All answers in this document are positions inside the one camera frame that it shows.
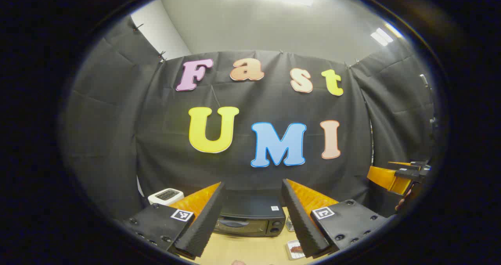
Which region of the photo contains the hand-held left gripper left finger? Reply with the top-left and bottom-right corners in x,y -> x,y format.
121,182 -> 227,260

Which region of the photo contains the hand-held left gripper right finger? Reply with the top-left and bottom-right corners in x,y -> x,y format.
281,178 -> 389,259

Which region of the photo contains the black electric oven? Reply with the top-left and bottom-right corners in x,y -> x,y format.
213,190 -> 287,238

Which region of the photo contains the white rectangular tray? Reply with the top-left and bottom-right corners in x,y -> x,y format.
285,239 -> 306,261

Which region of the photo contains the white toaster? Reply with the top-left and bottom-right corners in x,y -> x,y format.
148,187 -> 185,206

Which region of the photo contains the small ceiling light panel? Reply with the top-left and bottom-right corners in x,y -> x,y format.
370,27 -> 394,47

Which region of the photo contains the black backdrop cloth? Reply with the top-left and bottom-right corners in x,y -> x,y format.
59,14 -> 436,220

